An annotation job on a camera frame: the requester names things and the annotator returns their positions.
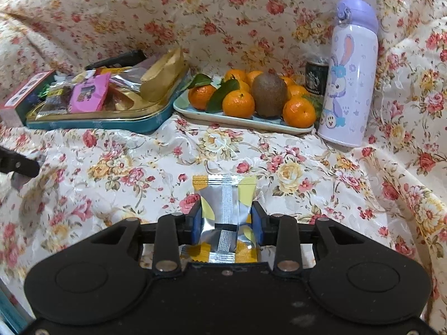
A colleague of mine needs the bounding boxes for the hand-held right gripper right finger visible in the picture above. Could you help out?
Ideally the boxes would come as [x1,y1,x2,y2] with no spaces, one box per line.
[251,200,367,275]

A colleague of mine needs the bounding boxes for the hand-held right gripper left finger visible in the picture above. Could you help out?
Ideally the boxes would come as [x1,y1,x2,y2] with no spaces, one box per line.
[84,199,204,275]

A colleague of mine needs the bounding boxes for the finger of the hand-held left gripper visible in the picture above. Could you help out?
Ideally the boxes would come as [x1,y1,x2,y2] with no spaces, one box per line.
[0,146,41,179]

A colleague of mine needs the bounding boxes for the silver yellow snack packet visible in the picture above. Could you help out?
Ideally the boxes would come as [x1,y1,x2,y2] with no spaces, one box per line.
[180,174,261,264]

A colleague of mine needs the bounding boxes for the teal tin full of snacks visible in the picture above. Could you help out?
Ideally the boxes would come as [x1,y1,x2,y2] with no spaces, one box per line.
[26,73,191,135]

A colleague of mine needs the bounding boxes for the red cardboard box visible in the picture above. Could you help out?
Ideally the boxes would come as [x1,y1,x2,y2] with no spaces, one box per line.
[0,70,56,128]

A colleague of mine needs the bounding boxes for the heap of assorted snack packets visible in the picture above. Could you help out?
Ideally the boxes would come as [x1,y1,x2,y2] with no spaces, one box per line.
[33,64,147,113]

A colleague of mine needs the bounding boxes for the pink snack packet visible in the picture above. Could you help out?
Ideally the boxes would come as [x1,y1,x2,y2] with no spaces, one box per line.
[68,73,112,114]

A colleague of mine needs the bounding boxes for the plate of oranges and kiwi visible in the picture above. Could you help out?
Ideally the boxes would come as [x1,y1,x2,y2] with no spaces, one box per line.
[188,68,317,128]

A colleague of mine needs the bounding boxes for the brown kiwi fruit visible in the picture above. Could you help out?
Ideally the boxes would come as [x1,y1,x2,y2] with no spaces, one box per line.
[251,71,289,118]

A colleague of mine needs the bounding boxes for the black remote control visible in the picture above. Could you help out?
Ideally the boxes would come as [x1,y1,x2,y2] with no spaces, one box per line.
[85,49,147,72]

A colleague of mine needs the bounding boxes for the brown paper bag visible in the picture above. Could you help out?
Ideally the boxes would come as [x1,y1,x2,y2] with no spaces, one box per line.
[140,47,191,103]

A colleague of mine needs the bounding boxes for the dark coffee can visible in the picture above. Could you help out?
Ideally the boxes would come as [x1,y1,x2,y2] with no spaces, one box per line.
[306,58,331,98]

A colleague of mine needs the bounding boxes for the purple rabbit thermos bottle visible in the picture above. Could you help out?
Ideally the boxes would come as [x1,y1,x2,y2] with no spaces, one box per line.
[317,0,380,148]

